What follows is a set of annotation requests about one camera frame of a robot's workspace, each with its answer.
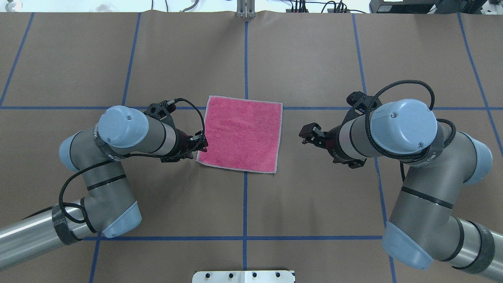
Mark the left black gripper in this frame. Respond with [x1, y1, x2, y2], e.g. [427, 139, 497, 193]
[173, 129, 208, 160]

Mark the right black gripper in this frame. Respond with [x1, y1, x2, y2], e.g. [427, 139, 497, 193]
[299, 123, 342, 156]

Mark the pink square towel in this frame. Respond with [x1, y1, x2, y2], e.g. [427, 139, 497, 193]
[196, 96, 283, 174]

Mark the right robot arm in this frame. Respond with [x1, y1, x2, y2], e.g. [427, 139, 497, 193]
[299, 95, 502, 282]

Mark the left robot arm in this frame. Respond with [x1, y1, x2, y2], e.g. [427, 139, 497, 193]
[1, 99, 208, 270]

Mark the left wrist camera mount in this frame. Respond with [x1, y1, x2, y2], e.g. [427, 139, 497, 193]
[143, 100, 176, 121]

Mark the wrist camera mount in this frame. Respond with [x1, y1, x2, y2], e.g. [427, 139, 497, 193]
[143, 100, 176, 121]
[346, 91, 382, 119]

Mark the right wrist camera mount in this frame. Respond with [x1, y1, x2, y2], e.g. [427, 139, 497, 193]
[346, 91, 382, 119]

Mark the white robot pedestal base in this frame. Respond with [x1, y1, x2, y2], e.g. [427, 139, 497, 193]
[192, 270, 296, 283]

